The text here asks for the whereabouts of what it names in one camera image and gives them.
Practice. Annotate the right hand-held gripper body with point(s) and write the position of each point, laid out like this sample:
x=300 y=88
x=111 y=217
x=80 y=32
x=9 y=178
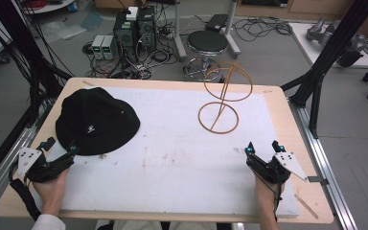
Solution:
x=270 y=169

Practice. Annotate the thin wooden stick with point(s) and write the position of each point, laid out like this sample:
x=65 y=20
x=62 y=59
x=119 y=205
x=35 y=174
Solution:
x=306 y=206

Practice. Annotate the white floor platform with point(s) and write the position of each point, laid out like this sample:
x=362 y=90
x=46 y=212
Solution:
x=313 y=48

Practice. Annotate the aluminium rail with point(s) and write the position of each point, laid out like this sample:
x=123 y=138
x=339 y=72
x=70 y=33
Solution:
x=326 y=172
x=6 y=163

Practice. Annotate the person's right hand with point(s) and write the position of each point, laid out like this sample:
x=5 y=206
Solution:
x=266 y=196

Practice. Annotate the black computer tower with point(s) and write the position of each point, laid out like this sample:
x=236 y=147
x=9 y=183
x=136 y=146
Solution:
x=124 y=33
x=147 y=28

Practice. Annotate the flat black box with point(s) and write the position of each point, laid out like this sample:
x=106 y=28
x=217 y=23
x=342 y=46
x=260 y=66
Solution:
x=216 y=22

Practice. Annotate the black round stool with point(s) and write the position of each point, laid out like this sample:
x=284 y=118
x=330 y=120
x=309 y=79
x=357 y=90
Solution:
x=207 y=41

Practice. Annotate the black bucket hat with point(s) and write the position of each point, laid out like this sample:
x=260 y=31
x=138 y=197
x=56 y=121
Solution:
x=96 y=121

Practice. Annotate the person's left hand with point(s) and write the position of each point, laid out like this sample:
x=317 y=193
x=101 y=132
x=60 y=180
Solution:
x=51 y=193

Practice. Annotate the white power supply unit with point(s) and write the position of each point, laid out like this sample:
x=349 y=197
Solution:
x=109 y=47
x=97 y=46

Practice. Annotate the black metal clip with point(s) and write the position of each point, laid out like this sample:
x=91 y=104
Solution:
x=317 y=179

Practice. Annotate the white foam mat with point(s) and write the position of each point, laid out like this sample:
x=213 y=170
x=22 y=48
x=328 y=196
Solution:
x=179 y=159

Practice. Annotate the small white box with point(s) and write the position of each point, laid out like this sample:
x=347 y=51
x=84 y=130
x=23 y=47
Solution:
x=132 y=13

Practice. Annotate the clear plastic sheet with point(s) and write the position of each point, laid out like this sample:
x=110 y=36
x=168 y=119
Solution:
x=62 y=30

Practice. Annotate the white desk leg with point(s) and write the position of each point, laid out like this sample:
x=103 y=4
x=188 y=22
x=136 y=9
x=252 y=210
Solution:
x=179 y=32
x=231 y=28

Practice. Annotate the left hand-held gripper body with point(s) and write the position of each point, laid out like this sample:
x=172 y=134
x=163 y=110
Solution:
x=43 y=167

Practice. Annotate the black metal frame stand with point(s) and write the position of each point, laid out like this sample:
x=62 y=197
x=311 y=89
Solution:
x=319 y=64
x=22 y=48

